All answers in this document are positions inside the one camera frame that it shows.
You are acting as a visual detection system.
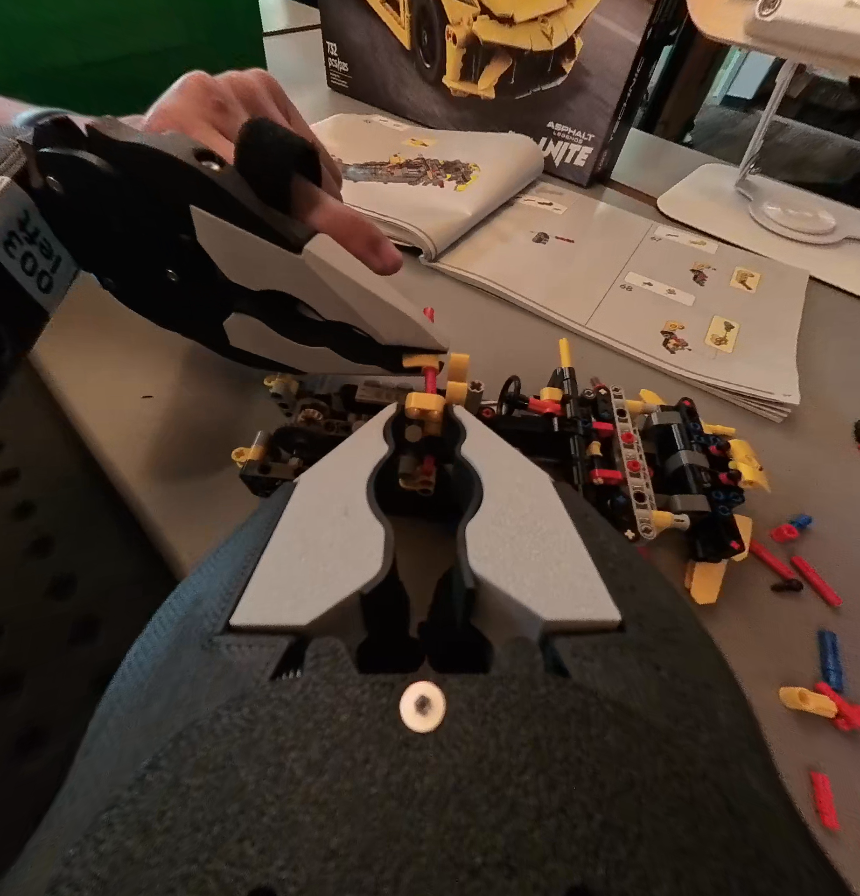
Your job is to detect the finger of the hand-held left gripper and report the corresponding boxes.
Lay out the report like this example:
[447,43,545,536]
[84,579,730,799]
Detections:
[222,307,411,377]
[188,205,452,352]

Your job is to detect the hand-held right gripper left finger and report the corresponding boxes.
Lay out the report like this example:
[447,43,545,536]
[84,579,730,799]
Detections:
[229,403,424,674]

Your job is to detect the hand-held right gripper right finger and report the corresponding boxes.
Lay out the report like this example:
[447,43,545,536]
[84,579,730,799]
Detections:
[427,403,623,674]

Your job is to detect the small yellow lego connector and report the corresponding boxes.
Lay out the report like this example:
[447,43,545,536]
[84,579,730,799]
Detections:
[402,350,473,422]

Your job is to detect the lego car chassis model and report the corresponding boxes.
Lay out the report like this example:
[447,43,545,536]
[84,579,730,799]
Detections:
[231,338,771,608]

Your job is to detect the lego instruction booklet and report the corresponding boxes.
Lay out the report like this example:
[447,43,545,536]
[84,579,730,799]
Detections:
[308,112,813,426]

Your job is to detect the person's left forearm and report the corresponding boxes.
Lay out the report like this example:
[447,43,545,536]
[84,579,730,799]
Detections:
[0,90,53,128]

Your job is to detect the scattered small lego pieces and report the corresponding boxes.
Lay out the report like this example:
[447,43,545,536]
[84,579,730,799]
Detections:
[748,513,860,844]

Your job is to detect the lego set box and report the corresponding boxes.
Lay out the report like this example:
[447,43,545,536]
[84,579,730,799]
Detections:
[316,0,691,190]

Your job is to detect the person's left hand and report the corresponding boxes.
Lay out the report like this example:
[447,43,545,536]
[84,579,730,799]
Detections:
[143,67,406,277]

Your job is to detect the green plastic box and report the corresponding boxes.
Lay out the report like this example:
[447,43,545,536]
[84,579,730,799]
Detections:
[0,0,267,97]

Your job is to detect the black perforated panel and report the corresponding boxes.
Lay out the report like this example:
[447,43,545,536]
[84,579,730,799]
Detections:
[0,360,180,896]

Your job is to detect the white board stand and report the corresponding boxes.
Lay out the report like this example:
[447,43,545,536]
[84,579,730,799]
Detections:
[656,59,860,307]

